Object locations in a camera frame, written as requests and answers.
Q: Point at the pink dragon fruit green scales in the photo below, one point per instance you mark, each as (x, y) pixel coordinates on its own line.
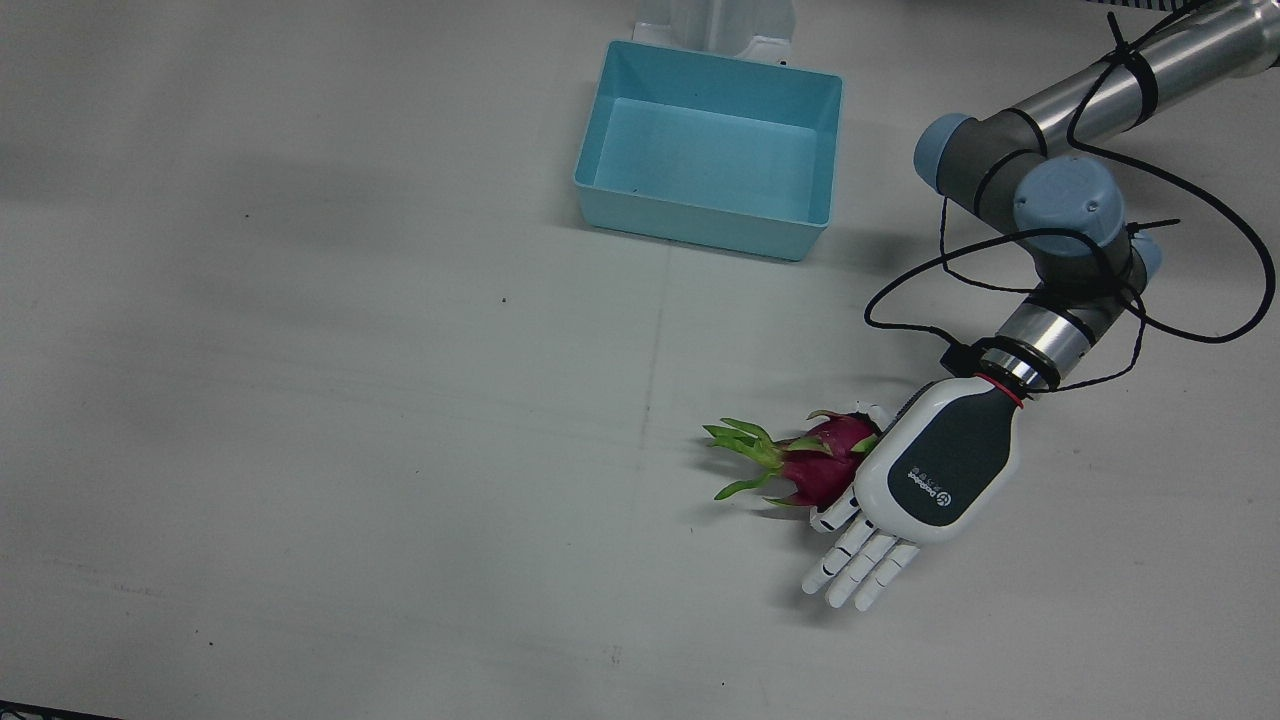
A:
(825, 460)

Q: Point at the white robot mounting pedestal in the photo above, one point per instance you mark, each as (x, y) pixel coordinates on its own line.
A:
(720, 25)

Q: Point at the silver left robot arm blue caps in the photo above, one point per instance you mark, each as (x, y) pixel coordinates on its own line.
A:
(1070, 200)

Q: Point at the white and grey left robot hand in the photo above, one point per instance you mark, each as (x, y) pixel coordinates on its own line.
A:
(945, 460)

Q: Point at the light blue plastic bin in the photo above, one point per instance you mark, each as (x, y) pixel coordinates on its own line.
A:
(700, 215)

